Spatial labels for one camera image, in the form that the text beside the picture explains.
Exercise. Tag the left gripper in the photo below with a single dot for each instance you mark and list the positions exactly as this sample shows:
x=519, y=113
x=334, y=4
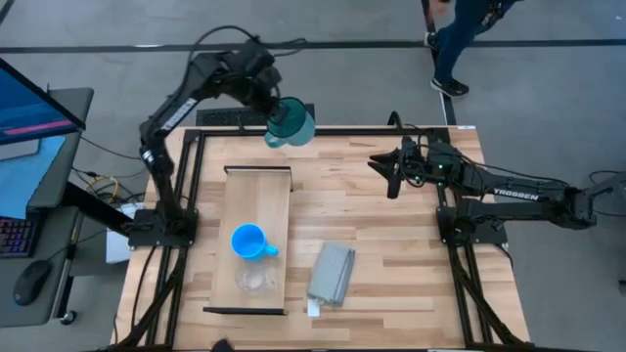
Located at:
x=254, y=73

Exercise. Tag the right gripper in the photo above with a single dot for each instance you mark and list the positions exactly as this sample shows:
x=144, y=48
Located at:
x=435, y=166

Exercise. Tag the teal enamel mug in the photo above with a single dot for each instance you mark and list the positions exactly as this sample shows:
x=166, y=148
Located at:
x=296, y=129

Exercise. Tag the blue plastic mug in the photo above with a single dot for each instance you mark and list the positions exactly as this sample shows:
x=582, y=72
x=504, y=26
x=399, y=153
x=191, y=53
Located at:
x=249, y=242

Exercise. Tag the clear glass cup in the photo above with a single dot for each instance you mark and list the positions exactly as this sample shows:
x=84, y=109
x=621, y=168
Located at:
x=254, y=278

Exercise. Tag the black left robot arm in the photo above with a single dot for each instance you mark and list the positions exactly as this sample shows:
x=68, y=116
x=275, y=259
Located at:
x=166, y=127

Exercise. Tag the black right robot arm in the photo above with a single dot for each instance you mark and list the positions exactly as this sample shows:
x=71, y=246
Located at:
x=523, y=195

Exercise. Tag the black floor grate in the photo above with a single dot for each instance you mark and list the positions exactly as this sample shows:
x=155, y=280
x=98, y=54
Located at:
x=225, y=117

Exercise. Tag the wooden tray board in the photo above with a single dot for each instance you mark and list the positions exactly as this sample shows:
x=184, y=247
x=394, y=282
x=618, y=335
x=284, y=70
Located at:
x=256, y=205

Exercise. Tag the grey folded knit towel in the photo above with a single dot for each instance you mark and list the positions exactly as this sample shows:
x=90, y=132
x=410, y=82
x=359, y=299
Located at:
x=330, y=274

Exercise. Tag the person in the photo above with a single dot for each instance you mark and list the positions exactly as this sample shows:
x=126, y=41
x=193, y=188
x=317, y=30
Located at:
x=460, y=34

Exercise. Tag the white paper tag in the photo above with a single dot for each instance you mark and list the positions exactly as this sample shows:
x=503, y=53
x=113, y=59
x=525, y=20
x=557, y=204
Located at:
x=313, y=309

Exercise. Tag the white box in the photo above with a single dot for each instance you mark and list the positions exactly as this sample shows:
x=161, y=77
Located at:
x=117, y=244

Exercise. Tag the grey side desk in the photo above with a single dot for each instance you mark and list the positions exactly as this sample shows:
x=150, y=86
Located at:
x=54, y=195

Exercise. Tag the blue screen monitor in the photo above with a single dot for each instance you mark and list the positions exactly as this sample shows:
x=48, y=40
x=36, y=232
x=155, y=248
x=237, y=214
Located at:
x=34, y=112

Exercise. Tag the backlit keyboard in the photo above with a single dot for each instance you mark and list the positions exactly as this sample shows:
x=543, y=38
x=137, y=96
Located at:
x=17, y=238

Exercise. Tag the desk caster wheel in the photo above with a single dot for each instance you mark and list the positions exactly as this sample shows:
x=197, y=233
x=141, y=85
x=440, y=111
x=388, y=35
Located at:
x=68, y=318

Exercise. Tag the black computer mouse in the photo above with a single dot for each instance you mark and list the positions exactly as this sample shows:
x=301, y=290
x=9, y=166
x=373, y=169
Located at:
x=31, y=282

